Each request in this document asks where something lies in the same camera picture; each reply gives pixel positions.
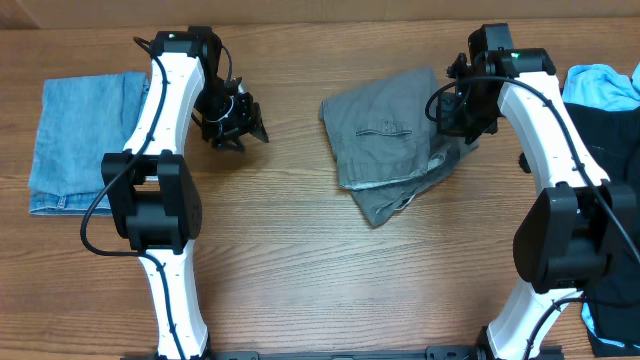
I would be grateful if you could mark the black garment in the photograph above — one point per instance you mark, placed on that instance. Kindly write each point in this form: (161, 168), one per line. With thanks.
(612, 139)

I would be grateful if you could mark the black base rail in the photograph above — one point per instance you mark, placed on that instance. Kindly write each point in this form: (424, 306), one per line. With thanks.
(350, 354)

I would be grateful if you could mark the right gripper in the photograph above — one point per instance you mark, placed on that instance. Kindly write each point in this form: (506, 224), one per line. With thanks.
(461, 118)

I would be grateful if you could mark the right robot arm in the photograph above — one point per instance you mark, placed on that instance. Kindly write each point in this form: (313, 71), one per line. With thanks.
(573, 234)

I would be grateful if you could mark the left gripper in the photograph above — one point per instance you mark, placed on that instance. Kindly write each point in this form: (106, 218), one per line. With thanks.
(251, 111)

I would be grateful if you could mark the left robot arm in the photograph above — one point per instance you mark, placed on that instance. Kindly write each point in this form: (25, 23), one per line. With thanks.
(153, 198)

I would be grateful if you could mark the folded blue denim jeans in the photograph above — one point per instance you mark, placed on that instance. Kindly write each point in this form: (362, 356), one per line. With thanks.
(82, 119)

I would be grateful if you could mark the light blue garment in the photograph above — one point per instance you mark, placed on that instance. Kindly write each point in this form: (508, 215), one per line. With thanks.
(600, 86)

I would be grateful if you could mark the grey shorts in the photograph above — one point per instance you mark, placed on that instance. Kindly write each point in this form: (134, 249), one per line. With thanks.
(387, 152)

